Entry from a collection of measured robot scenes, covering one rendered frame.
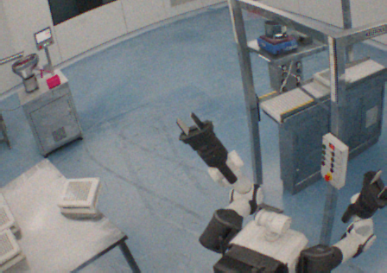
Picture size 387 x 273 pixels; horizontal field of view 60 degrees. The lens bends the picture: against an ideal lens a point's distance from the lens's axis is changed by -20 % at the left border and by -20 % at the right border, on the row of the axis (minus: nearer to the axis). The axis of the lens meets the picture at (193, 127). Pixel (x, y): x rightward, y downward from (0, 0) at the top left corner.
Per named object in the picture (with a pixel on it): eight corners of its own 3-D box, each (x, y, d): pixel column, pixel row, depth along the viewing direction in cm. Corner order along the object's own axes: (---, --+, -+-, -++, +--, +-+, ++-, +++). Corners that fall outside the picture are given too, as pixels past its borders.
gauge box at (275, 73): (279, 93, 244) (276, 65, 233) (270, 87, 252) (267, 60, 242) (304, 84, 250) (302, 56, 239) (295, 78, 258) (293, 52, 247)
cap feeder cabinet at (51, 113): (43, 161, 416) (21, 105, 376) (35, 141, 459) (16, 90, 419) (86, 139, 439) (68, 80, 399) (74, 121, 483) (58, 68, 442)
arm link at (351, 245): (364, 254, 131) (338, 274, 118) (346, 238, 140) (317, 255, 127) (378, 234, 126) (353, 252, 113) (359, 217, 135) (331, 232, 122)
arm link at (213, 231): (231, 237, 151) (216, 250, 139) (212, 225, 154) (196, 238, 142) (244, 216, 147) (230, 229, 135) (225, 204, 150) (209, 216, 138)
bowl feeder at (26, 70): (22, 99, 389) (12, 71, 369) (18, 90, 416) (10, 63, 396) (56, 81, 407) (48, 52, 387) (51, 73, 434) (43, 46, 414)
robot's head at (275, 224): (280, 243, 121) (281, 226, 116) (256, 233, 127) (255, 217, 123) (290, 230, 125) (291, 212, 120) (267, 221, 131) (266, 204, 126)
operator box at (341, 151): (338, 190, 190) (341, 151, 176) (320, 174, 204) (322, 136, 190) (345, 185, 192) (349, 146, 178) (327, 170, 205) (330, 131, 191)
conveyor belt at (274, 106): (279, 124, 262) (279, 118, 259) (260, 109, 282) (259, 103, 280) (389, 73, 298) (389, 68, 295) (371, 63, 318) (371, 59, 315)
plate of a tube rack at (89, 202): (57, 206, 211) (55, 204, 210) (66, 180, 231) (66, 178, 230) (91, 207, 208) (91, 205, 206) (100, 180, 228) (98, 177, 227)
